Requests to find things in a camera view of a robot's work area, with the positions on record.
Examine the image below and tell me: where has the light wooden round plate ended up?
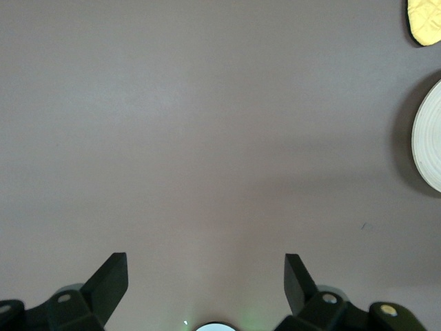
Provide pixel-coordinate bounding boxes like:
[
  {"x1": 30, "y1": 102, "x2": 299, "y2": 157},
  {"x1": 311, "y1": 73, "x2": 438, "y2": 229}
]
[{"x1": 411, "y1": 79, "x2": 441, "y2": 193}]

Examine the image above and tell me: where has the yellow quilted oven mitt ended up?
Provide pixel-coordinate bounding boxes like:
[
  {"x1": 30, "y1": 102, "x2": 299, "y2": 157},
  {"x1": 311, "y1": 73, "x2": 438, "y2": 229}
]
[{"x1": 405, "y1": 0, "x2": 441, "y2": 48}]

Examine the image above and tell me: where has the brown table cover sheet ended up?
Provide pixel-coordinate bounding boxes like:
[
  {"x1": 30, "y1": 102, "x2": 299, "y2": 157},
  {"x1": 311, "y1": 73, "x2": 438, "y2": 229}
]
[{"x1": 0, "y1": 0, "x2": 441, "y2": 331}]

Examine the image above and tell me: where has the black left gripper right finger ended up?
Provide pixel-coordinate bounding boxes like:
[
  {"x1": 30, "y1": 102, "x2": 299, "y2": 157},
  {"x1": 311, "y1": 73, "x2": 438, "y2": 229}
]
[{"x1": 275, "y1": 253, "x2": 427, "y2": 331}]

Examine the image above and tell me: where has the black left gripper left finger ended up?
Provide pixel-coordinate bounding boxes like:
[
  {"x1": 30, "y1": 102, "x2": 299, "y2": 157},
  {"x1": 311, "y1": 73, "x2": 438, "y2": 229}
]
[{"x1": 0, "y1": 252, "x2": 130, "y2": 331}]

